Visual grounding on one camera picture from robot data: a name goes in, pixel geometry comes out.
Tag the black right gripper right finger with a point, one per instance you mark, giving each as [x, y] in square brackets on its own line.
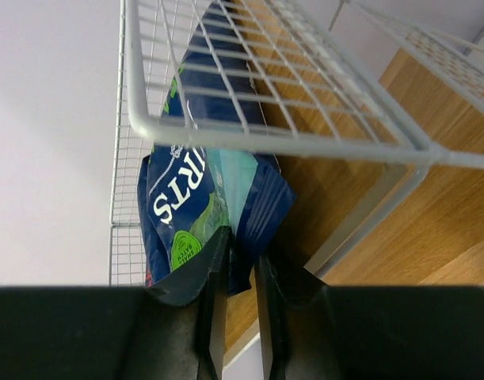
[313, 330]

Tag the blue Burts sea salt bag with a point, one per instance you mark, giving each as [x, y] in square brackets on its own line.
[186, 194]

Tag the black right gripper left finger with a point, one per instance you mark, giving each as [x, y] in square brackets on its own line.
[173, 330]

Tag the white wire wooden shelf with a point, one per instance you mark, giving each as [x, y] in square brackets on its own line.
[388, 173]

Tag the blue Burts spicy chilli bag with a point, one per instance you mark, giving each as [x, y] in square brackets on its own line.
[148, 279]

